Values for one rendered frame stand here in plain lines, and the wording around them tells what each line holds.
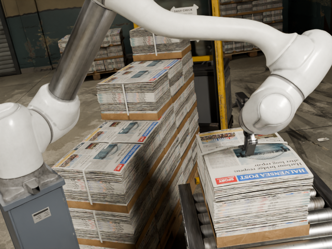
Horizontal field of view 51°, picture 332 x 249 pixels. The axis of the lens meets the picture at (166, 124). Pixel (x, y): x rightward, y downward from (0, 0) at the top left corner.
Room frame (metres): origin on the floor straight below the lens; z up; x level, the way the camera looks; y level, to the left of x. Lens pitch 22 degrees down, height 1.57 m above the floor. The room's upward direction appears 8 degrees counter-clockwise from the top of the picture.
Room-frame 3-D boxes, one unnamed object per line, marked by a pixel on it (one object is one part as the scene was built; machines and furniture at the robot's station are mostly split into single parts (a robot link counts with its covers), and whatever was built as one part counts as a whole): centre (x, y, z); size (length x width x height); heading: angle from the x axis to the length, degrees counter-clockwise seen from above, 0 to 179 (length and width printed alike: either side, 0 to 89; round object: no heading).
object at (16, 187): (1.05, 0.50, 1.03); 0.22 x 0.18 x 0.06; 36
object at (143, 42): (2.64, -0.05, 0.65); 0.39 x 0.30 x 1.29; 70
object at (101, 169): (1.96, 0.20, 0.42); 1.17 x 0.39 x 0.83; 160
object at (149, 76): (2.10, 0.15, 1.06); 0.37 x 0.29 x 0.01; 69
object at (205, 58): (3.09, -0.22, 0.92); 0.57 x 0.01 x 0.05; 70
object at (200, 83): (3.40, -0.33, 0.40); 0.69 x 0.55 x 0.80; 70
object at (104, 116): (2.10, 0.16, 0.86); 0.38 x 0.29 x 0.04; 69
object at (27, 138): (1.07, 0.51, 1.17); 0.18 x 0.16 x 0.22; 157
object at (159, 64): (2.36, 0.06, 1.06); 0.37 x 0.28 x 0.01; 69
